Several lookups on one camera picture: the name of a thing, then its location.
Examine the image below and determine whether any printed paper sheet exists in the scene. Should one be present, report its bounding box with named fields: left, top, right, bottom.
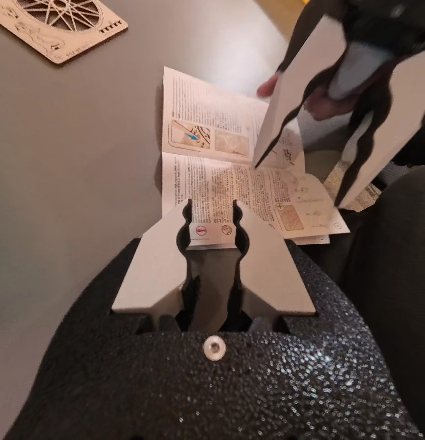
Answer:
left=322, top=151, right=385, bottom=212

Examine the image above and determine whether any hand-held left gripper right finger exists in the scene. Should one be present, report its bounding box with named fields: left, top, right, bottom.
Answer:
left=228, top=199, right=319, bottom=318

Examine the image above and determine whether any person's right hand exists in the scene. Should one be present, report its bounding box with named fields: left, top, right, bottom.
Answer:
left=256, top=73, right=354, bottom=121

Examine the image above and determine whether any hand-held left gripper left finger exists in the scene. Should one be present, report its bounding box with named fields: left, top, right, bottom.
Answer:
left=111, top=199, right=201, bottom=318

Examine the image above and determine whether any wooden sheet with wheel cutout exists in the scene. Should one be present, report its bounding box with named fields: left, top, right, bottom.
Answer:
left=0, top=0, right=128, bottom=65

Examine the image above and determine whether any person's dark clothing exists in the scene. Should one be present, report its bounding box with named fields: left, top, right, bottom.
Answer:
left=336, top=103, right=425, bottom=440

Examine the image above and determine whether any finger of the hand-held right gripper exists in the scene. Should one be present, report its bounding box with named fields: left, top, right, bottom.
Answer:
left=252, top=15, right=349, bottom=170
left=335, top=49, right=425, bottom=210

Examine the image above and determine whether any white instruction booklet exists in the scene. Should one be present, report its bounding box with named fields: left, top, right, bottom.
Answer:
left=162, top=66, right=351, bottom=251

